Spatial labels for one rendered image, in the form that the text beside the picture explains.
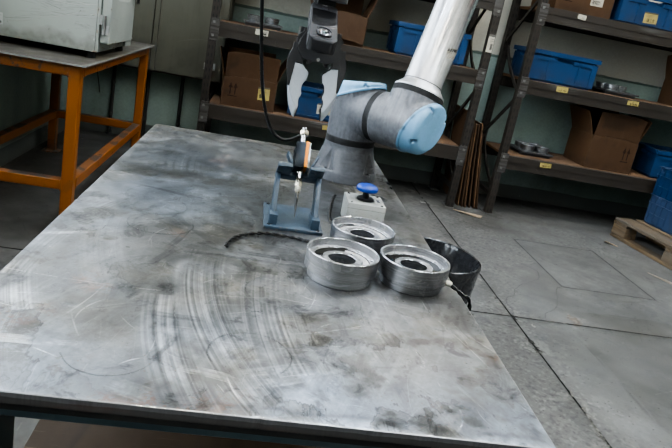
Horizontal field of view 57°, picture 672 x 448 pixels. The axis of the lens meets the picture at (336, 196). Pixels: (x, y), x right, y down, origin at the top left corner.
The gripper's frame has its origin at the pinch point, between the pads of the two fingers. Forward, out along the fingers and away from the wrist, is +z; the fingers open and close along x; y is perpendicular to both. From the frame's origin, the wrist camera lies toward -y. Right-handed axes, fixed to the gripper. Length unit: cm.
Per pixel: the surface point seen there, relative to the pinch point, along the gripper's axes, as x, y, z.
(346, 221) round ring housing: -8.7, -8.1, 16.0
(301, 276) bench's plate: -0.2, -25.9, 19.4
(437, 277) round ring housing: -18.9, -28.2, 16.1
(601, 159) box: -258, 320, 43
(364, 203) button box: -12.9, -0.2, 14.6
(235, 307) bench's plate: 8.7, -37.5, 19.6
